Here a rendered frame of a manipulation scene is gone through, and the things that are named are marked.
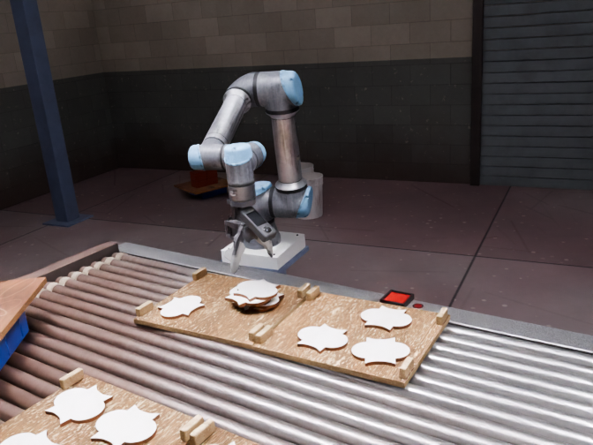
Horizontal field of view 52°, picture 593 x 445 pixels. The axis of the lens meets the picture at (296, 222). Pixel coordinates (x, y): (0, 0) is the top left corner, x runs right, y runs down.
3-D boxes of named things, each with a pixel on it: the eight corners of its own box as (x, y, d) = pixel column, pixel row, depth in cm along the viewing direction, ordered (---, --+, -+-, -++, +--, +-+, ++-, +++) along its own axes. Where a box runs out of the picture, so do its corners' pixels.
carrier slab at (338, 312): (317, 296, 185) (317, 290, 184) (450, 320, 164) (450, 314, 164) (253, 351, 156) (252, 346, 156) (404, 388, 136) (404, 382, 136)
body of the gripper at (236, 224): (245, 232, 179) (241, 192, 176) (265, 237, 174) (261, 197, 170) (225, 239, 174) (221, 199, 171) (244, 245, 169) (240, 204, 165)
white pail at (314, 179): (288, 219, 551) (284, 179, 539) (300, 209, 577) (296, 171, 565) (319, 221, 540) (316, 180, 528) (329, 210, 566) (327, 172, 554)
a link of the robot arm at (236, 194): (260, 183, 168) (237, 190, 163) (261, 198, 170) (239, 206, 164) (243, 179, 173) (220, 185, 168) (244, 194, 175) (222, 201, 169)
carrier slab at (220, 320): (206, 276, 205) (205, 272, 205) (313, 294, 186) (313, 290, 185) (133, 323, 176) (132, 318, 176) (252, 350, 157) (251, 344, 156)
